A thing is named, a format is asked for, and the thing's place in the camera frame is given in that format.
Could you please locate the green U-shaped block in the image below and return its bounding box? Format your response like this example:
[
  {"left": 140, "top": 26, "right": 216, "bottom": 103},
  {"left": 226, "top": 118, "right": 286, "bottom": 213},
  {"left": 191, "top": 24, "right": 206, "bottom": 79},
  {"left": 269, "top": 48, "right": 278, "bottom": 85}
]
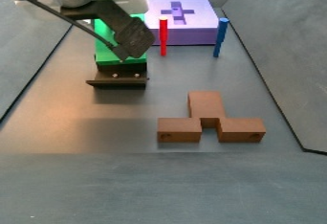
[{"left": 94, "top": 19, "right": 147, "bottom": 66}]

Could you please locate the red peg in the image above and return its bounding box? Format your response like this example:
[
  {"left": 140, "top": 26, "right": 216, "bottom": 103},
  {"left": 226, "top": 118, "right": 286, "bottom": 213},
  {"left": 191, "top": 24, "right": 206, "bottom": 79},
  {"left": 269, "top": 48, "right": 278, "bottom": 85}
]
[{"left": 160, "top": 16, "right": 168, "bottom": 56}]

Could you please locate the brown T-shaped block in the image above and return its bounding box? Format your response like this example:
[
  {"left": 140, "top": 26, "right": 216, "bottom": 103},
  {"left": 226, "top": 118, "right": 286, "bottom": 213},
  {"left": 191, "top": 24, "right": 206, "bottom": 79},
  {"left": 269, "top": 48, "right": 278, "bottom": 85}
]
[{"left": 158, "top": 91, "right": 266, "bottom": 143}]

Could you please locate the black camera cable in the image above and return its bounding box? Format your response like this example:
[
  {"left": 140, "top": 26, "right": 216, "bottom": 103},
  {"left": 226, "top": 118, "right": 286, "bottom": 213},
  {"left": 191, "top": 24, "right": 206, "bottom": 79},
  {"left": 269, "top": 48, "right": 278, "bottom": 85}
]
[{"left": 0, "top": 0, "right": 126, "bottom": 59}]

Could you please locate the black L-shaped fixture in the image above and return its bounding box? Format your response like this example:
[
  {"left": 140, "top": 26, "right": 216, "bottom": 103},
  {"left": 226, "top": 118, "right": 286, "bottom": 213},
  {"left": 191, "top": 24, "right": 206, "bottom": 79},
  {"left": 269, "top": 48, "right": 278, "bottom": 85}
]
[{"left": 87, "top": 54, "right": 148, "bottom": 88}]

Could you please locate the blue peg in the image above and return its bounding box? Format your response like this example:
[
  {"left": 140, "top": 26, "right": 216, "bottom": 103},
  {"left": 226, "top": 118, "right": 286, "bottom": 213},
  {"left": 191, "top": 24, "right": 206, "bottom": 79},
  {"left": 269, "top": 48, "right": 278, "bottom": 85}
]
[{"left": 214, "top": 17, "right": 229, "bottom": 57}]

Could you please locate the purple board with cross slot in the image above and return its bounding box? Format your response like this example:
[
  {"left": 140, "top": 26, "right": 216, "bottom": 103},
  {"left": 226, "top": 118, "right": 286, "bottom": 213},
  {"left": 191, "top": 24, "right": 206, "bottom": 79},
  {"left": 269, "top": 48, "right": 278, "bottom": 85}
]
[{"left": 144, "top": 0, "right": 219, "bottom": 46}]

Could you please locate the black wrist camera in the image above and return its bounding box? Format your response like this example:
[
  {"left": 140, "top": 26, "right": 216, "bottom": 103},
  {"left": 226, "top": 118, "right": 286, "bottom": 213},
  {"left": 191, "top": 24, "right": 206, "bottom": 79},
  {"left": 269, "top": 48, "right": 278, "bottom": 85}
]
[{"left": 60, "top": 0, "right": 155, "bottom": 61}]

